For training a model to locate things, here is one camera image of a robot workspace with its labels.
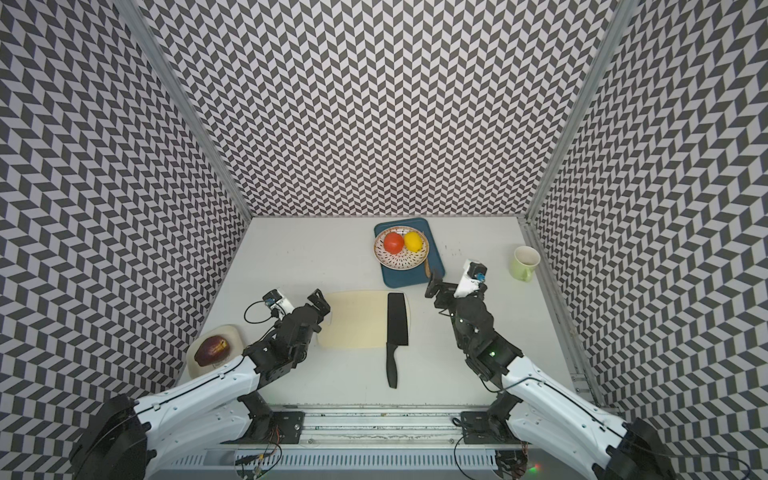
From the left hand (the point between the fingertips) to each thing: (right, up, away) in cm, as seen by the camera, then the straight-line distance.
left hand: (311, 301), depth 83 cm
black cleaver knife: (+24, -11, +6) cm, 27 cm away
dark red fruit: (-25, -12, -4) cm, 29 cm away
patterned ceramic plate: (+26, +10, +22) cm, 35 cm away
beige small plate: (-26, -10, +5) cm, 29 cm away
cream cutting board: (+13, -7, +7) cm, 16 cm away
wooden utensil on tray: (+35, +8, +21) cm, 41 cm away
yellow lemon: (+30, +17, +23) cm, 41 cm away
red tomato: (+23, +17, +22) cm, 36 cm away
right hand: (+37, +8, -7) cm, 39 cm away
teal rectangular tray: (+24, +4, +19) cm, 31 cm away
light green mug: (+67, +11, +16) cm, 70 cm away
